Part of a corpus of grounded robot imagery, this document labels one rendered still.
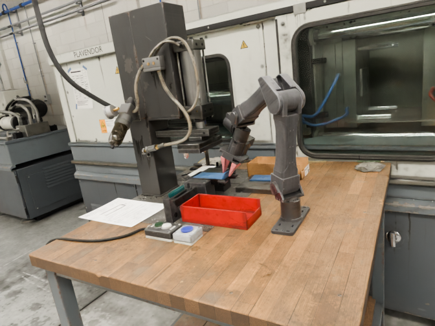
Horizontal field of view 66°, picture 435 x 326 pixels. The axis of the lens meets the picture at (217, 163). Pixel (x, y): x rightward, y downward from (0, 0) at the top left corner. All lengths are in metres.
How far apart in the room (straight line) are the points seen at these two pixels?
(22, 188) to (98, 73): 1.97
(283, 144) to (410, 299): 1.27
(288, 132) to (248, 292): 0.45
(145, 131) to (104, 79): 1.28
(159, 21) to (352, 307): 1.08
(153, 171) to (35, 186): 2.95
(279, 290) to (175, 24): 0.99
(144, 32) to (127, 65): 0.16
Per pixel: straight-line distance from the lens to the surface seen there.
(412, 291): 2.02
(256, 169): 1.53
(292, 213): 1.07
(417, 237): 1.86
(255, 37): 1.88
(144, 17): 1.37
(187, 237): 1.02
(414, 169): 1.72
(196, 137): 1.30
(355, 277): 0.86
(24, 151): 4.24
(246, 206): 1.17
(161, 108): 1.35
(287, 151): 1.01
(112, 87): 2.61
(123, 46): 1.45
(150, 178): 1.49
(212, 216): 1.11
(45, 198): 4.38
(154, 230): 1.10
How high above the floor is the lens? 1.38
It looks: 15 degrees down
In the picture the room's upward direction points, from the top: 7 degrees counter-clockwise
